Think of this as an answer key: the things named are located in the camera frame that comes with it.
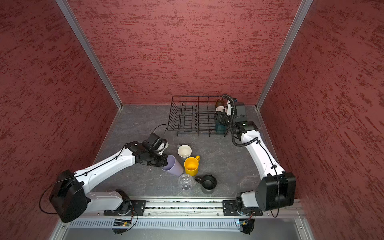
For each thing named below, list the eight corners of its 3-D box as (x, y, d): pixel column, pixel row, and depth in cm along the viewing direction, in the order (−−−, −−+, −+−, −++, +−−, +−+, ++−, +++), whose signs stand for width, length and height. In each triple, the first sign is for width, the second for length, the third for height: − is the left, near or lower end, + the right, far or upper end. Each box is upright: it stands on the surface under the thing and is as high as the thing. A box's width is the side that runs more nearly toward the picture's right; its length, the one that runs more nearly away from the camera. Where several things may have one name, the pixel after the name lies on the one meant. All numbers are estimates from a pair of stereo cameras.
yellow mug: (184, 178, 85) (183, 172, 78) (185, 161, 92) (184, 154, 85) (200, 178, 85) (200, 172, 78) (199, 161, 92) (200, 154, 85)
